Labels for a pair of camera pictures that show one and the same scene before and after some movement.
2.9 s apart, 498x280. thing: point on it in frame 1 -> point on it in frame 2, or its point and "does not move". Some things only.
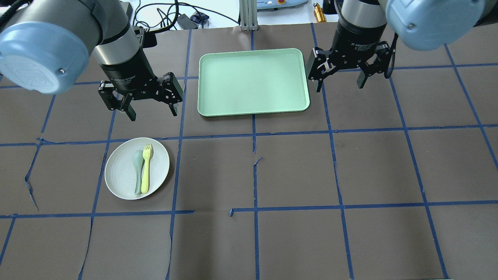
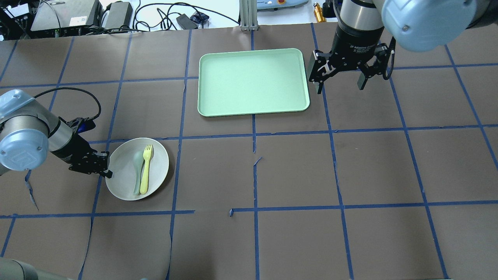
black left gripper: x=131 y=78 -> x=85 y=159
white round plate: x=135 y=168 does not move
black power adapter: x=185 y=22 does not move
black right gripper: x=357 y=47 does not move
